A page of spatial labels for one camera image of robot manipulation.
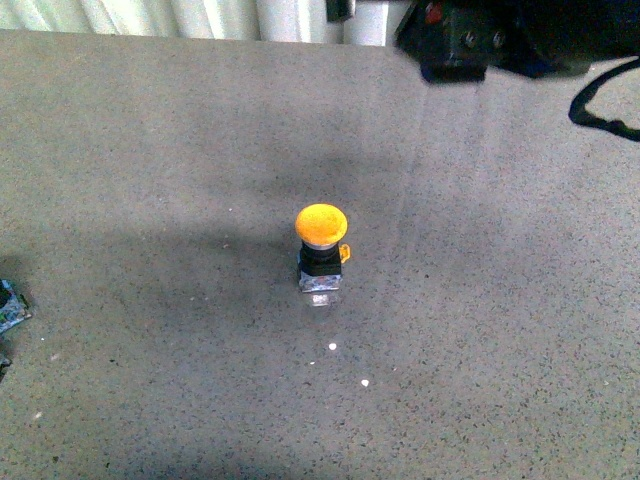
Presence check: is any blue patterned switch block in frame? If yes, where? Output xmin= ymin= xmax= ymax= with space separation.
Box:
xmin=0 ymin=279 xmax=32 ymax=334

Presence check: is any white pleated curtain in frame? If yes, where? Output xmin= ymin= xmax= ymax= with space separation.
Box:
xmin=1 ymin=0 xmax=411 ymax=46

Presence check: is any black cable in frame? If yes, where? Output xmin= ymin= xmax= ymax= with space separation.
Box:
xmin=568 ymin=55 xmax=640 ymax=142

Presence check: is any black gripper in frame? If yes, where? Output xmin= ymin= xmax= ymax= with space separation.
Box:
xmin=394 ymin=1 xmax=525 ymax=83

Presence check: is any dark object at left edge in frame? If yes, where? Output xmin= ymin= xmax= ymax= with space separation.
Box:
xmin=0 ymin=354 xmax=12 ymax=381

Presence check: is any yellow mushroom push button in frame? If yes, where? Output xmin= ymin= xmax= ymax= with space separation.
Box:
xmin=294 ymin=203 xmax=351 ymax=294

